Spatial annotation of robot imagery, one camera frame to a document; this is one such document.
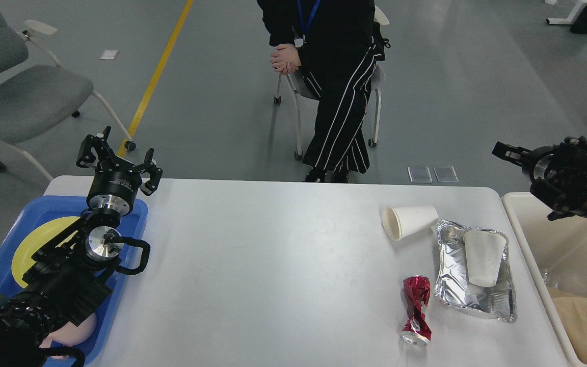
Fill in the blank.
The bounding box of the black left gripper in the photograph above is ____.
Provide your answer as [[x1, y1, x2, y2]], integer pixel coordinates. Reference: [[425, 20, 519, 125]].
[[75, 126, 163, 216]]

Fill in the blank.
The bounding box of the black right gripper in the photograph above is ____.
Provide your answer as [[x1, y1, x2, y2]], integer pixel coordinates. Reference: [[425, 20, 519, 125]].
[[492, 141, 558, 182]]

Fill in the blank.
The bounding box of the white paper cup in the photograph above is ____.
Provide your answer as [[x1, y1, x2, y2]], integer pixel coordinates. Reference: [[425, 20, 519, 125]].
[[463, 230, 506, 287], [382, 206, 438, 241]]

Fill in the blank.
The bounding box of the yellow plastic plate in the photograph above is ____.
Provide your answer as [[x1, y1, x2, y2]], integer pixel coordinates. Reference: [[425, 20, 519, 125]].
[[10, 216, 79, 288]]

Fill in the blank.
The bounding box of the foil wrapper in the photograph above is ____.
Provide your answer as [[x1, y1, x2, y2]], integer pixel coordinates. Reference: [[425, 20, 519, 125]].
[[434, 220, 517, 323]]

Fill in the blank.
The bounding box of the brown paper bag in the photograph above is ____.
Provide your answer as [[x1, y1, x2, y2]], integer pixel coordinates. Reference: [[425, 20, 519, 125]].
[[547, 287, 587, 364]]

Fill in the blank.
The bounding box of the pink plastic mug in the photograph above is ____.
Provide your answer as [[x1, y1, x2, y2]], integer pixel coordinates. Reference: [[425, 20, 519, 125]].
[[40, 313, 97, 348]]

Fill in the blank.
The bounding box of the crushed red can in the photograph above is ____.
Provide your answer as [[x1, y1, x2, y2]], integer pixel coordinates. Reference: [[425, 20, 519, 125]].
[[401, 276, 432, 346]]

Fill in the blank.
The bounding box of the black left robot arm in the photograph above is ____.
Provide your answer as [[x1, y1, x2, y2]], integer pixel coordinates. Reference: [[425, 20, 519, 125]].
[[0, 127, 163, 366]]

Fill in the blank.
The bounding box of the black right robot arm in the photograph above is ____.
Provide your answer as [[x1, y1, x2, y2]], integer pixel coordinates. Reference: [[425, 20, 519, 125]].
[[492, 136, 587, 221]]

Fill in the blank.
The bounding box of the beige plastic bin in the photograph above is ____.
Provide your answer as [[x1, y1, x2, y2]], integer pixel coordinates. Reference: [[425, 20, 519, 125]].
[[502, 192, 587, 366]]

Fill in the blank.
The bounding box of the grey office chair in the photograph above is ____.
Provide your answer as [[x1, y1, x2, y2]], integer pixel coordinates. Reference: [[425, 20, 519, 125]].
[[0, 12, 121, 180]]

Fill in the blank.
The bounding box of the white desk base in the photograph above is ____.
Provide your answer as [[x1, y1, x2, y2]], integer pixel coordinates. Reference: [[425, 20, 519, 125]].
[[546, 0, 587, 35]]

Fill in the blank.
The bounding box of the white chair under person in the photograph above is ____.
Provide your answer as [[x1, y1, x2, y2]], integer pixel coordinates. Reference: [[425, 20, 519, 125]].
[[273, 7, 390, 161]]

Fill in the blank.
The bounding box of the person in black tracksuit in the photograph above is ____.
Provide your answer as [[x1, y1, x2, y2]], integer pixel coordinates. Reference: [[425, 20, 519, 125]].
[[258, 1, 377, 183]]

